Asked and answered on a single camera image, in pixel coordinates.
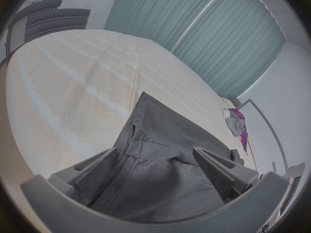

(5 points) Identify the white printed pillow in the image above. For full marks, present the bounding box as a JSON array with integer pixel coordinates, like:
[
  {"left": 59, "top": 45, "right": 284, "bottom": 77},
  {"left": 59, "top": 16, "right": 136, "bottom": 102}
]
[{"left": 220, "top": 97, "right": 235, "bottom": 111}]

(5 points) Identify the blue-green curtain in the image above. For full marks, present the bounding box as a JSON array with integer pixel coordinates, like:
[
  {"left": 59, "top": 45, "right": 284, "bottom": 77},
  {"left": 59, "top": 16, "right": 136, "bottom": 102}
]
[
  {"left": 171, "top": 0, "right": 286, "bottom": 97},
  {"left": 103, "top": 0, "right": 230, "bottom": 53}
]

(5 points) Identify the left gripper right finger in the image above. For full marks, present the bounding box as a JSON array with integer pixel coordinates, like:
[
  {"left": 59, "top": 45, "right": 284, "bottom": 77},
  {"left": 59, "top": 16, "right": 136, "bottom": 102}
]
[{"left": 193, "top": 147, "right": 259, "bottom": 205}]

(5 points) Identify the purple garment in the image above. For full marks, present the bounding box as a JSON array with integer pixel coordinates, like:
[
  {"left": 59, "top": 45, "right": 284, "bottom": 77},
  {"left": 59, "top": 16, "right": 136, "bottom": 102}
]
[{"left": 230, "top": 108, "right": 249, "bottom": 148}]

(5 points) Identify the bed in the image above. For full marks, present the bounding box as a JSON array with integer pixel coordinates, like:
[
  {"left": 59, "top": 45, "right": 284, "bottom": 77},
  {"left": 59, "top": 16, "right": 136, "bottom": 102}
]
[{"left": 5, "top": 29, "right": 289, "bottom": 218}]

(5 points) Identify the grey bedside table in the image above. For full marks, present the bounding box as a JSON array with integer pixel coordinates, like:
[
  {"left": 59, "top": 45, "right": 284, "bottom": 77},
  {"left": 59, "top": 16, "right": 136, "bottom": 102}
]
[{"left": 219, "top": 94, "right": 241, "bottom": 105}]

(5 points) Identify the black chest of drawers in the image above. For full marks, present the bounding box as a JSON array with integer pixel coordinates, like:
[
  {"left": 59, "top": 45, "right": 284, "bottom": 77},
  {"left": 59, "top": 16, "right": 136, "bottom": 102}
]
[{"left": 0, "top": 0, "right": 91, "bottom": 65}]

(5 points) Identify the black T-shirt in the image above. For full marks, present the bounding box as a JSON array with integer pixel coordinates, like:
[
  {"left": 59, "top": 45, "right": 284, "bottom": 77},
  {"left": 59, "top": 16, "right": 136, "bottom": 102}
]
[{"left": 91, "top": 91, "right": 244, "bottom": 223}]

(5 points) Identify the grey garment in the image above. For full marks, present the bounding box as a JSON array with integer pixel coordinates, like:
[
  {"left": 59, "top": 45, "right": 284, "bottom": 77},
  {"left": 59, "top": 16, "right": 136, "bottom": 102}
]
[{"left": 225, "top": 111, "right": 245, "bottom": 137}]

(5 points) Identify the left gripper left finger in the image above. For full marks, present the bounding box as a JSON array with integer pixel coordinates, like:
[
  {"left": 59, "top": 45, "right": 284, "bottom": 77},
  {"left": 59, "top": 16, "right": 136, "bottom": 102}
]
[{"left": 49, "top": 148, "right": 118, "bottom": 207}]

